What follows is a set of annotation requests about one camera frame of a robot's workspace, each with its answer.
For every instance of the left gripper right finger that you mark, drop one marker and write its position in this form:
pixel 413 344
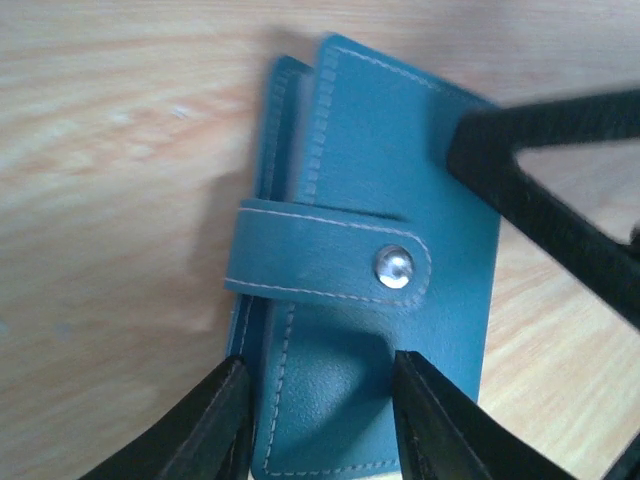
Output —
pixel 442 434

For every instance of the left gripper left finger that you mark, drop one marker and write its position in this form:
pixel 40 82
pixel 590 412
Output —
pixel 207 435

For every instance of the teal leather card holder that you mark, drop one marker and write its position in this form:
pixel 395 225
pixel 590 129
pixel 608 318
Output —
pixel 354 244

